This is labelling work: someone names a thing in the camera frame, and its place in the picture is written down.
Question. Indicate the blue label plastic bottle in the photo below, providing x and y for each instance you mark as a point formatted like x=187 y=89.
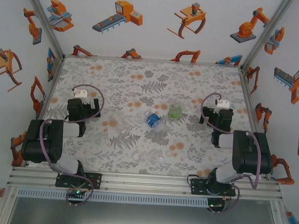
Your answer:
x=153 y=118

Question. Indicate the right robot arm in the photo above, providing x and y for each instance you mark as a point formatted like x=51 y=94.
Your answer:
x=253 y=154

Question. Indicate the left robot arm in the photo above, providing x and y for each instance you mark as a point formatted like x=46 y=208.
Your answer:
x=42 y=146

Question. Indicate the floral table mat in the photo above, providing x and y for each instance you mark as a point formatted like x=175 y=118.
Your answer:
x=147 y=147

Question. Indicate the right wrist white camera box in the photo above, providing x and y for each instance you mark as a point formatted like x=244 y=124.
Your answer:
x=222 y=104

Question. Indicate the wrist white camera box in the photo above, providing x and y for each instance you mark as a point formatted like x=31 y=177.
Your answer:
x=80 y=93
x=222 y=104

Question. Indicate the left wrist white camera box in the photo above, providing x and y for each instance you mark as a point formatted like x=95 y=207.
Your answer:
x=80 y=93

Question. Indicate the aluminium side rail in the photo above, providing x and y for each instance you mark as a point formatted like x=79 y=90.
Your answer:
x=51 y=85
x=249 y=103

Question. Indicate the aluminium rear rail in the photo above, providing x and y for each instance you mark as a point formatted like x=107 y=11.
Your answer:
x=152 y=60

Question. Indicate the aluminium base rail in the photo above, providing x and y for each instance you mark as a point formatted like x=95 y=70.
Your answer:
x=145 y=184

